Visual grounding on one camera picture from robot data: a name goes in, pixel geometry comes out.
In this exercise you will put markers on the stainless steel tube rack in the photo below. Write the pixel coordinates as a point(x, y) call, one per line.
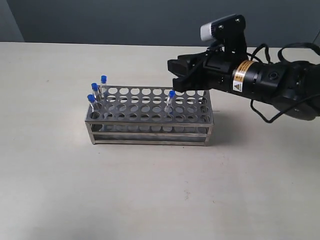
point(136, 115)

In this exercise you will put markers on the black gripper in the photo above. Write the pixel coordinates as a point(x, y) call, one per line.
point(204, 70)

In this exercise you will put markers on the blue capped tube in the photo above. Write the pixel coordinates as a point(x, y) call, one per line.
point(93, 103)
point(169, 102)
point(96, 91)

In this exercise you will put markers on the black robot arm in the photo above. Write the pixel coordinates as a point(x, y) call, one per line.
point(293, 88)

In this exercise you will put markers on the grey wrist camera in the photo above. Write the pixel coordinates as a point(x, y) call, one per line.
point(206, 32)

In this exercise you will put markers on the blue capped tube column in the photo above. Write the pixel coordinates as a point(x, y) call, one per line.
point(103, 87)

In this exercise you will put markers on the blue capped tube front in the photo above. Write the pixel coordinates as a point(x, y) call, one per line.
point(96, 91)

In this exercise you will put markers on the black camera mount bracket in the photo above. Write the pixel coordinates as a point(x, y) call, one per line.
point(229, 32)

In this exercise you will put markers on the blue capped tube back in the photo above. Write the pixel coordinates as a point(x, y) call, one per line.
point(169, 102)

